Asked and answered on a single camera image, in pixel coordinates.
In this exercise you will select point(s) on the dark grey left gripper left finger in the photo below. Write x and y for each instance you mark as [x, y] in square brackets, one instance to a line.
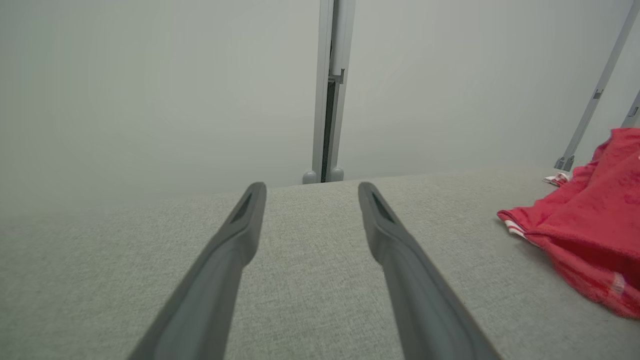
[200, 310]

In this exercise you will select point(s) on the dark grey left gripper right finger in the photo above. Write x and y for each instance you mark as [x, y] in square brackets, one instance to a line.
[425, 315]

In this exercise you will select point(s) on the red white lettered jersey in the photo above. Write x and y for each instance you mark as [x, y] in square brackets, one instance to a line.
[595, 230]

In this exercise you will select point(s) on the red shorts with white stripes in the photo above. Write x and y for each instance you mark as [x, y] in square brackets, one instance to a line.
[557, 178]

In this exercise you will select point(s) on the grey cylindrical post cap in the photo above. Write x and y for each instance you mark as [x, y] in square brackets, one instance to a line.
[336, 174]
[309, 177]

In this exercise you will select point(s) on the grey partition post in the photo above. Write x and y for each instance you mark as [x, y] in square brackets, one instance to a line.
[332, 100]

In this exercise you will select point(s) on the long grey slanted frame bar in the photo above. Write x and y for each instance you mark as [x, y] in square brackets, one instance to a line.
[597, 90]

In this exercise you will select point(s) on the short grey slanted frame bar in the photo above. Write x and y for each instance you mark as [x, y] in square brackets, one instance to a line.
[632, 112]

